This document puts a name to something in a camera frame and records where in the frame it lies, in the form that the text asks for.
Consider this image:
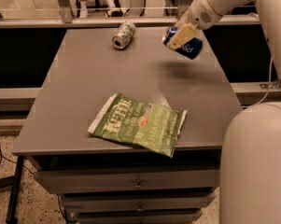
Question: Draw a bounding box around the grey top drawer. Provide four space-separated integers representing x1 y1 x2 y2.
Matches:
35 166 219 194

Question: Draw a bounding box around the green kettle chips bag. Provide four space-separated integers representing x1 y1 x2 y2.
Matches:
88 93 187 158

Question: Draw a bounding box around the black metal leg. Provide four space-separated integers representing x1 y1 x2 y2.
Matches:
6 156 24 224

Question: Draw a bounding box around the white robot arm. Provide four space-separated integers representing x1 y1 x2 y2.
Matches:
165 0 281 224

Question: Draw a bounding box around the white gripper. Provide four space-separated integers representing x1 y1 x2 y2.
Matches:
166 0 222 50

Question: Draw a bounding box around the grey drawer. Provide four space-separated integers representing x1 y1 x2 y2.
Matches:
35 166 219 194
74 209 202 224
62 191 215 213

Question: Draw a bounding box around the grey bottom drawer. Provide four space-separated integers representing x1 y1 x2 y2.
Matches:
74 209 202 224

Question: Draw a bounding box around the blue pepsi can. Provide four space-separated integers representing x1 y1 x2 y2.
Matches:
162 26 203 60

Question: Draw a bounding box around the metal railing frame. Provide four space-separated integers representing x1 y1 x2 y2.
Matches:
0 0 262 30

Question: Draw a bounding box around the green white soda can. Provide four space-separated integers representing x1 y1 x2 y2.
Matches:
112 21 136 49

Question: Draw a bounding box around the black office chair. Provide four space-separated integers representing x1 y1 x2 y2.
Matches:
76 0 123 17

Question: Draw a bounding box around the grey middle drawer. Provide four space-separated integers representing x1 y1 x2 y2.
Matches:
62 191 215 213

